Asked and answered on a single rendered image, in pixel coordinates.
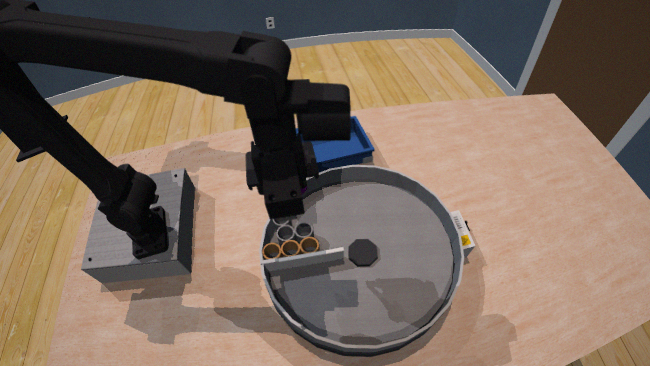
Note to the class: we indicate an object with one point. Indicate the bronze bushing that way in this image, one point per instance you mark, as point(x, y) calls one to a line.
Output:
point(289, 245)
point(271, 248)
point(309, 242)

